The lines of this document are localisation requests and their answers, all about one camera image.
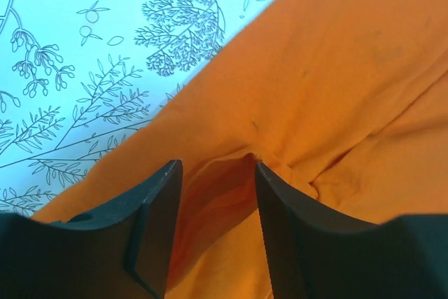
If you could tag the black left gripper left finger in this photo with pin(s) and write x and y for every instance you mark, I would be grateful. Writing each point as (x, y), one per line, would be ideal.
(120, 249)

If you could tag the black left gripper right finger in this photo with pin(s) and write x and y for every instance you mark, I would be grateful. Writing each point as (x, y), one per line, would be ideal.
(314, 251)

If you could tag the orange t shirt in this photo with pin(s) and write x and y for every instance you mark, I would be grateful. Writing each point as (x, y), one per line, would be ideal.
(346, 100)

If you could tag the floral patterned table mat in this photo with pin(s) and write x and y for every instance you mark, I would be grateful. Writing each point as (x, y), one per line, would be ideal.
(78, 77)

